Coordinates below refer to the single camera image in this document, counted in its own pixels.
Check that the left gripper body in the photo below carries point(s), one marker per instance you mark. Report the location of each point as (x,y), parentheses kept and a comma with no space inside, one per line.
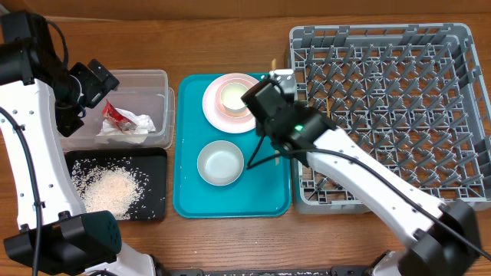
(86,88)

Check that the red foil snack wrapper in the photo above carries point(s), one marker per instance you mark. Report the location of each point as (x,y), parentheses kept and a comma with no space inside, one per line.
(118,120)

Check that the white napkin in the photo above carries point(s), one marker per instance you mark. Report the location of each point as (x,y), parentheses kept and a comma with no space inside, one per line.
(144,124)

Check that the pale green cup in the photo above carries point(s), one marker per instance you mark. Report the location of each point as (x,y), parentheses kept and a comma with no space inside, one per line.
(231,98)

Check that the grey bowl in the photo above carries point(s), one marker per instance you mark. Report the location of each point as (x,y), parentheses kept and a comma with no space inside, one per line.
(220,163)

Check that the wooden chopstick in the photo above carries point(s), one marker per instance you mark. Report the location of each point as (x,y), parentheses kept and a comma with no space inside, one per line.
(273,67)
(328,111)

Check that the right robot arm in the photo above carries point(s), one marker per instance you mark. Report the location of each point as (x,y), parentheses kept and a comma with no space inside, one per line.
(439,239)

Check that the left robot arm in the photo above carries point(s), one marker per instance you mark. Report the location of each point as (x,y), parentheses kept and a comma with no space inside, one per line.
(42,100)

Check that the grey dishwasher rack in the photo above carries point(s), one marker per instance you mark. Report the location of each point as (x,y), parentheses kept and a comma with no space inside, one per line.
(412,96)

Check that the clear plastic bin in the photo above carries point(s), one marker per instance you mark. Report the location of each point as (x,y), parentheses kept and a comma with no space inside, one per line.
(141,92)

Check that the black plastic tray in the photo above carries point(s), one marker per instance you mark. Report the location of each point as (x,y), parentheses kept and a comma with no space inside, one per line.
(153,172)

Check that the white rice leftovers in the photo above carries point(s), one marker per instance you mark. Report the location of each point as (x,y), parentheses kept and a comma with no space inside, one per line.
(109,189)

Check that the pink plate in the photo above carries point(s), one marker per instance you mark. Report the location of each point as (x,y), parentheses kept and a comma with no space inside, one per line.
(218,119)

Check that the pink bowl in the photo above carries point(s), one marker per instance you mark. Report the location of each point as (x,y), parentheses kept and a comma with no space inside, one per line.
(220,107)

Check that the teal serving tray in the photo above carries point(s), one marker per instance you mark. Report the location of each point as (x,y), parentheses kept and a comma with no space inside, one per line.
(262,191)

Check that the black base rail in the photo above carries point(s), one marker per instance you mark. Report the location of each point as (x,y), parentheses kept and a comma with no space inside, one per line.
(341,270)

